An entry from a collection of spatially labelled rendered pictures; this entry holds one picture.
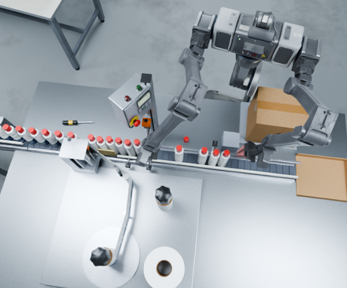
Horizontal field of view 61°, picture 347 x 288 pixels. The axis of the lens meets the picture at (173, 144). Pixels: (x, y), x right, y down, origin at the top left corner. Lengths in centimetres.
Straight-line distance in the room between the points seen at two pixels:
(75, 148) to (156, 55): 189
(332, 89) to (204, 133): 183
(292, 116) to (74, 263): 143
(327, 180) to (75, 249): 153
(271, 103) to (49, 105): 143
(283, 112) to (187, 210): 77
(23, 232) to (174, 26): 257
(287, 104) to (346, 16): 243
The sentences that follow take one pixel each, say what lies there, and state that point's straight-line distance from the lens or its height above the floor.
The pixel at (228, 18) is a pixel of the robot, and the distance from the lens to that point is 149.
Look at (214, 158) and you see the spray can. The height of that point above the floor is 104.
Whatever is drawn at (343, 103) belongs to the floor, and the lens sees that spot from 339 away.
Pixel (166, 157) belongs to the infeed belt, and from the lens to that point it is 179.
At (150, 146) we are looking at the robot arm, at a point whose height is 128.
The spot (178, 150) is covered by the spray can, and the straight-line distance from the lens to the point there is 159.
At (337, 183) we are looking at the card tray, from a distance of 204.
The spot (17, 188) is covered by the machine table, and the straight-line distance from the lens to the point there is 203.
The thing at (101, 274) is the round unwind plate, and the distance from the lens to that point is 174.
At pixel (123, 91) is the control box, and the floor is 147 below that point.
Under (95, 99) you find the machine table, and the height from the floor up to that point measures 83.
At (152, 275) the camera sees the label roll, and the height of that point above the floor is 102.
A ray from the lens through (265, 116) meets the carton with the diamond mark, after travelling 170.
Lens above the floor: 258
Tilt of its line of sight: 69 degrees down
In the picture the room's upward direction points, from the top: 1 degrees counter-clockwise
